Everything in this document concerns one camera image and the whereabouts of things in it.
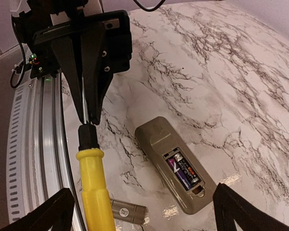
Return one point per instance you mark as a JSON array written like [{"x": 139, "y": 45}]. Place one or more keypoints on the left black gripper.
[{"x": 104, "y": 35}]

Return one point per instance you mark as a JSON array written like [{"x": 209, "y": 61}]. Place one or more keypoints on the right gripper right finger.
[{"x": 231, "y": 209}]

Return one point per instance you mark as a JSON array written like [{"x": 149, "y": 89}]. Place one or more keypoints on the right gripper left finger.
[{"x": 53, "y": 215}]

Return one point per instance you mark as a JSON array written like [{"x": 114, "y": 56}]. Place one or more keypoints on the white remote control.
[{"x": 160, "y": 141}]

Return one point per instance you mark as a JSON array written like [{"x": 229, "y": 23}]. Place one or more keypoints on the yellow handle screwdriver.
[{"x": 95, "y": 196}]

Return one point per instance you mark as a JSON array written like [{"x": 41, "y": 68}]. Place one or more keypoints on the grey battery compartment cover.
[{"x": 128, "y": 212}]

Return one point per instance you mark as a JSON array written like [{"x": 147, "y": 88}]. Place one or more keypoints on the black AAA battery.
[{"x": 187, "y": 169}]

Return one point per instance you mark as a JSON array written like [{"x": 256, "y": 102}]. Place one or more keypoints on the purple AAA battery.
[{"x": 179, "y": 174}]

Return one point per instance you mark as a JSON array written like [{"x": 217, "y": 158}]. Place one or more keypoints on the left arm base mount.
[{"x": 42, "y": 64}]

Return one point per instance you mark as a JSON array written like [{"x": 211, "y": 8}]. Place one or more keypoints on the front aluminium table rail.
[{"x": 37, "y": 163}]

